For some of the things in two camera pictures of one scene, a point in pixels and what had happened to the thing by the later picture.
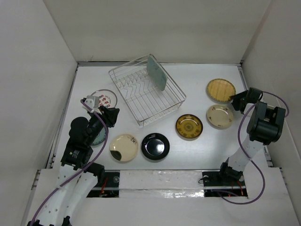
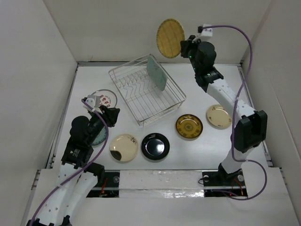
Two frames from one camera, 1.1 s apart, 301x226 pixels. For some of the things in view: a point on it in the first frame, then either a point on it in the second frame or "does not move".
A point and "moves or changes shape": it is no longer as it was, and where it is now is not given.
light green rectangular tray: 156,73 does not move
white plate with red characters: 106,98 does not move
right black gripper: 236,97 -> 188,44
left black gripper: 109,115 does not move
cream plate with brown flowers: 219,116 does not move
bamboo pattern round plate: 220,90 moves or changes shape
